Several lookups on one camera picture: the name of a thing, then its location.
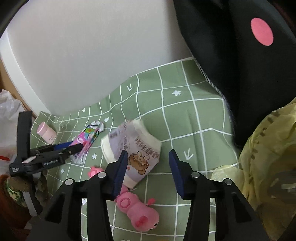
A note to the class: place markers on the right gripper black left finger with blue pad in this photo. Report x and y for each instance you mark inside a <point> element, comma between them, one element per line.
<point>61,219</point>

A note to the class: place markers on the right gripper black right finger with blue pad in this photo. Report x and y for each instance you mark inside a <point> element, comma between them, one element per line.
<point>235,218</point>

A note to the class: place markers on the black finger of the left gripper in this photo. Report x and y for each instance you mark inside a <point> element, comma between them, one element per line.
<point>69,148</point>

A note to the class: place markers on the pink candy wrapper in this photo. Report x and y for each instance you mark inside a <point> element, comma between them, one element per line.
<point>86,138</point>

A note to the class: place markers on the white bear paper cup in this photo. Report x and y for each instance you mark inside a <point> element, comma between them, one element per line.
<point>143,150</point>

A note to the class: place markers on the yellow-green trash bag bin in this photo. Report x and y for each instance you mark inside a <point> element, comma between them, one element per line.
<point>266,176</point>

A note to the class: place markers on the gloved camouflage hand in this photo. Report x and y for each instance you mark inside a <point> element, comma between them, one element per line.
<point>14,209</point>

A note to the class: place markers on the small pink bottle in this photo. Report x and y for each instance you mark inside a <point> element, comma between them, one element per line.
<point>47,133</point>

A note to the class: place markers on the white plastic bag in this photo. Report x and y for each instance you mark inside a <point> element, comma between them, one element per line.
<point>10,109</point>

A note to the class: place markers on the pink pig toy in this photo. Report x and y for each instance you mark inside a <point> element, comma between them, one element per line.
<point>142,217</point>

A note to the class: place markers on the green grid bed sheet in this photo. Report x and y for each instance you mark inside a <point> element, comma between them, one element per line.
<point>182,110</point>

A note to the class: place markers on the black hello kitty pillow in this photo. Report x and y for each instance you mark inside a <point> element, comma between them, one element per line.
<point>246,50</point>

